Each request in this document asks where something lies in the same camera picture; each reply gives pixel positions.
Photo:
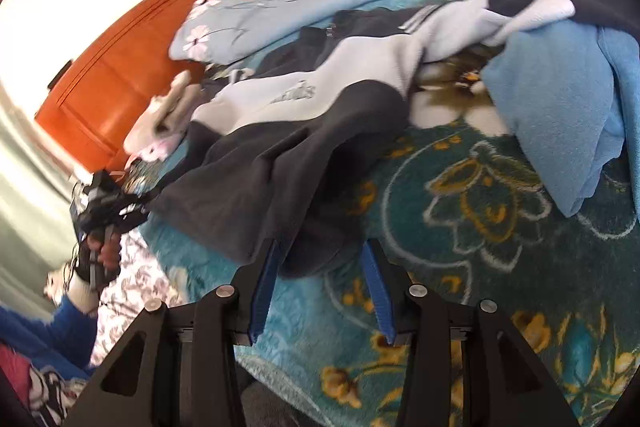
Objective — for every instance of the person's left forearm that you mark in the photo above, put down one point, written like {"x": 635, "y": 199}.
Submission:
{"x": 60, "y": 332}

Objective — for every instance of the grey leaf print sheet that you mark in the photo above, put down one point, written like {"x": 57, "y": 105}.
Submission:
{"x": 135, "y": 287}

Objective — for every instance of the dark jacket with pale panel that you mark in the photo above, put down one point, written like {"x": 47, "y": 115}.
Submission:
{"x": 280, "y": 167}

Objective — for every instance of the wooden bed frame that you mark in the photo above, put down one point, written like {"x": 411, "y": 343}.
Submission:
{"x": 125, "y": 57}

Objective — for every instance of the teal floral blanket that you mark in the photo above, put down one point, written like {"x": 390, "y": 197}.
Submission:
{"x": 450, "y": 257}

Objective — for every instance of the light blue hoodie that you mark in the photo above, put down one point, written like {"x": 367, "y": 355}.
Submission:
{"x": 560, "y": 107}

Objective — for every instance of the person's patterned clothing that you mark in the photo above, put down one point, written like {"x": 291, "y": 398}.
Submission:
{"x": 30, "y": 377}

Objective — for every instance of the white and pink garment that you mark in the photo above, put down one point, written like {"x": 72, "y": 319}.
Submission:
{"x": 165, "y": 117}

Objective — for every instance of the person's left hand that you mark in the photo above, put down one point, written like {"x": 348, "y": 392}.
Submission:
{"x": 107, "y": 254}

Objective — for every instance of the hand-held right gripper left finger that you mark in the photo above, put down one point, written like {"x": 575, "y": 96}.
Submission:
{"x": 262, "y": 292}

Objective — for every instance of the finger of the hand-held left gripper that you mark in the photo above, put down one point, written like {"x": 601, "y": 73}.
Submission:
{"x": 132, "y": 219}
{"x": 142, "y": 199}

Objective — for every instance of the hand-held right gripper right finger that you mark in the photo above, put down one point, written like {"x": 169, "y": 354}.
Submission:
{"x": 377, "y": 292}

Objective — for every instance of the pale green curtain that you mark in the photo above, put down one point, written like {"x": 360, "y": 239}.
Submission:
{"x": 30, "y": 207}

